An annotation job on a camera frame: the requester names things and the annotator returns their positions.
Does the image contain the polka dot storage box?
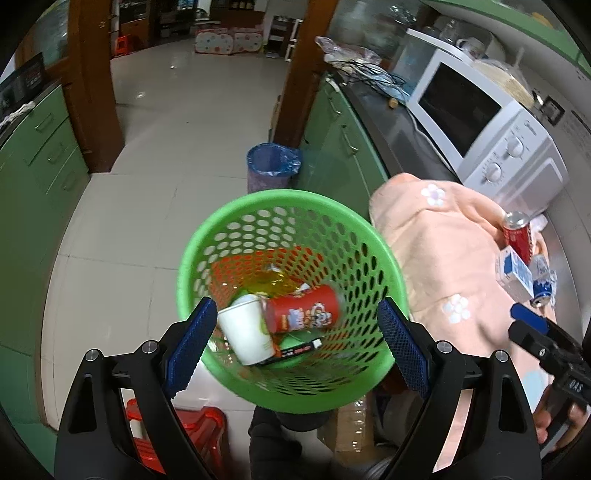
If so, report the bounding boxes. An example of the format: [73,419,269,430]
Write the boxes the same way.
[194,28,263,55]

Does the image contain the green perforated waste basket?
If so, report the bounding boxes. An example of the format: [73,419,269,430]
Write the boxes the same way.
[176,190,408,414]

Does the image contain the white plastic cup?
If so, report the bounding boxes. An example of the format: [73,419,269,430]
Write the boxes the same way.
[217,294,276,366]

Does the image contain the red soda can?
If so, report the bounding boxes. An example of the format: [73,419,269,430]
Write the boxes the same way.
[503,211,535,265]

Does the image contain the peach towel cloth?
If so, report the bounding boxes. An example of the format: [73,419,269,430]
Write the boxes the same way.
[369,173,550,386]

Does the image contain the blue lined trash bin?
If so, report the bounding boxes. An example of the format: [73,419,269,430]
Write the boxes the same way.
[246,142,303,193]

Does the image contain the green drawer cabinet left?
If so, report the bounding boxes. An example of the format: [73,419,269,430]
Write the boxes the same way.
[0,85,91,434]

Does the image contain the green base cabinet right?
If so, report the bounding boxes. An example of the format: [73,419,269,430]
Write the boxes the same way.
[294,76,388,218]

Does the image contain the yellow snack wrapper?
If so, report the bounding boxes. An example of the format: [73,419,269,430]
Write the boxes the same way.
[230,265,308,300]

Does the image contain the black marker pen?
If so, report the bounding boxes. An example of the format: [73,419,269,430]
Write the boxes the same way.
[260,338,322,366]

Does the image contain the tangled cables on counter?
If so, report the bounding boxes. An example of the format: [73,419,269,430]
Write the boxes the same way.
[324,55,412,105]

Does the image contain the wall power socket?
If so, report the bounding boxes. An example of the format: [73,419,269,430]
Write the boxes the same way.
[540,96,565,126]

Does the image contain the red snack tube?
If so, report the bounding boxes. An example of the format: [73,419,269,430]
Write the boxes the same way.
[263,284,345,334]

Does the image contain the blue beer can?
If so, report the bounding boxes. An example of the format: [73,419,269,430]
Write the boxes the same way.
[530,254,557,308]

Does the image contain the blue white carton box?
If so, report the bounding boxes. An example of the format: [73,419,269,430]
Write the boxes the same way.
[495,246,534,303]

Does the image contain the white microwave oven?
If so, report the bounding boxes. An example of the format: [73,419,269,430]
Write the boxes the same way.
[407,30,569,216]

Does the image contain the cardboard box on floor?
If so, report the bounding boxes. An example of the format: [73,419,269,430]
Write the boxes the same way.
[317,393,381,466]

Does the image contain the red plastic stool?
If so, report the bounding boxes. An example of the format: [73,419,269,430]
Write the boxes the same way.
[125,398,230,480]

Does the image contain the person's right hand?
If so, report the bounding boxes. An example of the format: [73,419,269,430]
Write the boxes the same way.
[533,386,591,451]

